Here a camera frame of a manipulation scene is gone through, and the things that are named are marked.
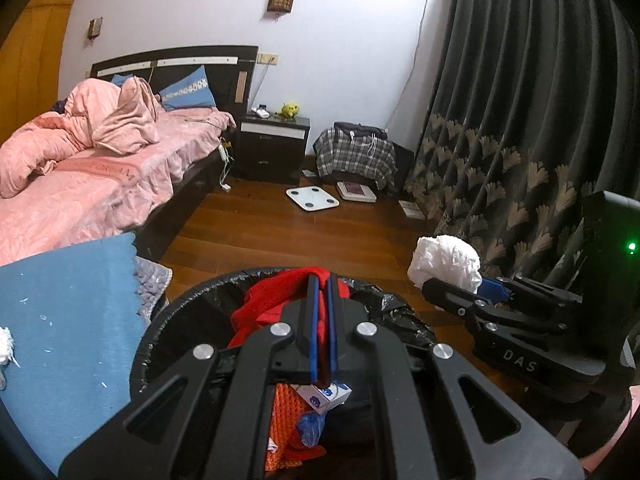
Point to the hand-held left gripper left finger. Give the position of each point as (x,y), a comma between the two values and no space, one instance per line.
(313,330)

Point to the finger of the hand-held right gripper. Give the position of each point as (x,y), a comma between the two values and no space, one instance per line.
(492,290)
(450,297)

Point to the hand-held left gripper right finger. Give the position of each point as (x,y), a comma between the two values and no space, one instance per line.
(331,330)

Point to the white tissue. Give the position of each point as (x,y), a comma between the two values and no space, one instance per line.
(6,345)
(445,257)

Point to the red mesh cloth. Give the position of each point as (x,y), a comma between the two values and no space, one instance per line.
(270,300)

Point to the black bin liner bag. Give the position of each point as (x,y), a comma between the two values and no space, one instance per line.
(400,315)

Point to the orange foam fruit net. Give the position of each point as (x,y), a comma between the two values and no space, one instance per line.
(286,410)

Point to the black trash bin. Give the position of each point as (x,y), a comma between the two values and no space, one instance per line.
(147,360)

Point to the person's right forearm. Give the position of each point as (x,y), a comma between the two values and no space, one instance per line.
(634,400)

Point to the white box blue print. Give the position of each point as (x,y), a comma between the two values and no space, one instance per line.
(325,395)

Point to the book on floor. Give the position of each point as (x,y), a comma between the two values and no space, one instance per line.
(412,208)

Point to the blue plastic bag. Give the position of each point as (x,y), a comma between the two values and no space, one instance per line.
(310,427)

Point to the white bathroom scale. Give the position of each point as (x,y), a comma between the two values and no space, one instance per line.
(312,198)

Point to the white scale dark centre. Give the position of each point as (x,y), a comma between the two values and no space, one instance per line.
(356,191)

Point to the plaid bag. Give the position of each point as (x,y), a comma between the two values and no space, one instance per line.
(350,160)

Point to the grey quilted cloth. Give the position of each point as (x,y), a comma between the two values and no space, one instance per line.
(150,280)

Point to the black white nightstand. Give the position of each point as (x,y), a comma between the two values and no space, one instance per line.
(270,155)

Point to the dark patterned curtain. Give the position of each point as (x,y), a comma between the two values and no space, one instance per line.
(525,85)

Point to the yellow plush toy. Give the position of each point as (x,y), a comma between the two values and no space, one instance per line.
(289,109)

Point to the white remote control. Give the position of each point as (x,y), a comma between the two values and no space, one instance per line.
(260,111)

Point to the blue table mat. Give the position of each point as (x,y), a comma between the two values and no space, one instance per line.
(75,320)

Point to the pink bed sheet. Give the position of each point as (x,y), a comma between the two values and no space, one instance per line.
(90,195)

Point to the blue pillow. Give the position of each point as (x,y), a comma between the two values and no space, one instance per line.
(190,87)
(120,79)

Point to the dark wooden bed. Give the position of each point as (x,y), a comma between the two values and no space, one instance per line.
(225,65)

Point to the pink quilt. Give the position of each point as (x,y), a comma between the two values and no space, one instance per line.
(100,115)

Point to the dark purple garment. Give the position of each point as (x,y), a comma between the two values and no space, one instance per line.
(57,106)

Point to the wooden wardrobe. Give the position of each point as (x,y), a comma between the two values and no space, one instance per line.
(40,60)

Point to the wall socket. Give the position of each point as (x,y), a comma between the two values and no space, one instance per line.
(267,58)

